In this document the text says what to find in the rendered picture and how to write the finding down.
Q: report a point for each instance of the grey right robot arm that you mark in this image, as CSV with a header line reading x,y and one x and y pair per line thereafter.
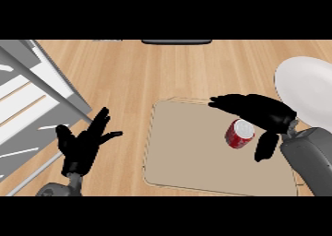
x,y
312,161

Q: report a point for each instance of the beige tray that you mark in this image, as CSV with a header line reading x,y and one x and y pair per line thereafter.
x,y
211,153

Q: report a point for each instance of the dark grey flat object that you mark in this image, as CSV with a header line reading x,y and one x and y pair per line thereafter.
x,y
177,42

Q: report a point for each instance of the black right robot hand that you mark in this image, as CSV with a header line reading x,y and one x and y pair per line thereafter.
x,y
265,113

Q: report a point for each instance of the red soda can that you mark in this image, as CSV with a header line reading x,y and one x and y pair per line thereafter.
x,y
240,134

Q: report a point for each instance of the white plate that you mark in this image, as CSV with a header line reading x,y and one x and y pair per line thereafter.
x,y
312,92

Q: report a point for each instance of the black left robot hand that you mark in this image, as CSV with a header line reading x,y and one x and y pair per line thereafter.
x,y
85,144

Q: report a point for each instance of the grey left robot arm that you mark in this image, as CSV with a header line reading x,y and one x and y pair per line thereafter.
x,y
64,186

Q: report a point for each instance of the grey and white appliance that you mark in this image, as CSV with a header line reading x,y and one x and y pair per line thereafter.
x,y
29,116

